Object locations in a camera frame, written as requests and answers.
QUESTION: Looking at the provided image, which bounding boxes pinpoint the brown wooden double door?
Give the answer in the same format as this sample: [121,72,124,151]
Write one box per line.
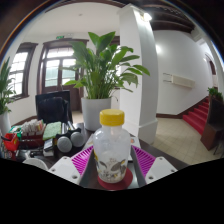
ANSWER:
[37,38,89,113]

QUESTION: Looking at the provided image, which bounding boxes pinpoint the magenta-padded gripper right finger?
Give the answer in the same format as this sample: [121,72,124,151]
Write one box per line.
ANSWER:
[129,145,178,188]

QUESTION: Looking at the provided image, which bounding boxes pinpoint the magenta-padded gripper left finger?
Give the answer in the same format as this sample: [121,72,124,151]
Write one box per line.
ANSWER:
[48,145,100,190]

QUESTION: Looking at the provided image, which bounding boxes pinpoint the black office chair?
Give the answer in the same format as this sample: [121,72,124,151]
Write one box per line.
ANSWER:
[35,90,74,124]

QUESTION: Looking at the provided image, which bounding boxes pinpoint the yellow-capped clear plastic bottle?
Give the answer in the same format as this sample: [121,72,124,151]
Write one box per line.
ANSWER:
[92,108,132,184]

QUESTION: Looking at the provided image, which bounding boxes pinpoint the small black box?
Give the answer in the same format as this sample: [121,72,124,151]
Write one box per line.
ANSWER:
[43,138,56,158]

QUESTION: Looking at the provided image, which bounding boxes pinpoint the small green potted plant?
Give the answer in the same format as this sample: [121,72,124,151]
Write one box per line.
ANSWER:
[207,86,224,103]

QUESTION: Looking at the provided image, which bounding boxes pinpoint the leafy plant in white pot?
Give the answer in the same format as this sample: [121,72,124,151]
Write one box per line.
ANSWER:
[0,57,16,136]
[63,30,151,132]

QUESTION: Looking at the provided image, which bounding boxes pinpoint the white wall radiator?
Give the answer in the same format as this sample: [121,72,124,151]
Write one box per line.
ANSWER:
[163,72,197,89]

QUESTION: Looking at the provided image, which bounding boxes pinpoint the dark wooden plant stand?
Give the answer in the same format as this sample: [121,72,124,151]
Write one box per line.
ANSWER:
[200,96,224,151]

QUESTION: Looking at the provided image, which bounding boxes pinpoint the green cloth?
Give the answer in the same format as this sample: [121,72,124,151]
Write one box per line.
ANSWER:
[42,121,63,141]

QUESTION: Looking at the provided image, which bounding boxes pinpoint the red carpeted staircase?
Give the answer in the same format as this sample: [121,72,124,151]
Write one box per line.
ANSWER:
[182,97,212,136]

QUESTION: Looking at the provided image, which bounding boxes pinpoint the flat round red coaster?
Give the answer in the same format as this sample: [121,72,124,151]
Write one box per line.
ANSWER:
[97,167,134,191]

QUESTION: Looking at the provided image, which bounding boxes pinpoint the box of white sachets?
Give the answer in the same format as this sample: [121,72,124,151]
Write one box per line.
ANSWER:
[19,119,46,138]

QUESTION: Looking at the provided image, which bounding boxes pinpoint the brown framed window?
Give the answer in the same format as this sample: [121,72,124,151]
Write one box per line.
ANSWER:
[8,42,39,101]

